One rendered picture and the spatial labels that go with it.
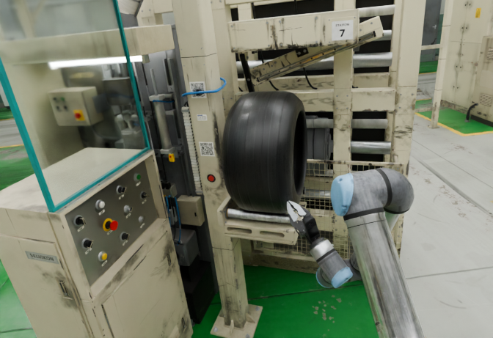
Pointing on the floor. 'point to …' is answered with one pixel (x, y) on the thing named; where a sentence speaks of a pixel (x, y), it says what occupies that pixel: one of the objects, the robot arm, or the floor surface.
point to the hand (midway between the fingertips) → (289, 203)
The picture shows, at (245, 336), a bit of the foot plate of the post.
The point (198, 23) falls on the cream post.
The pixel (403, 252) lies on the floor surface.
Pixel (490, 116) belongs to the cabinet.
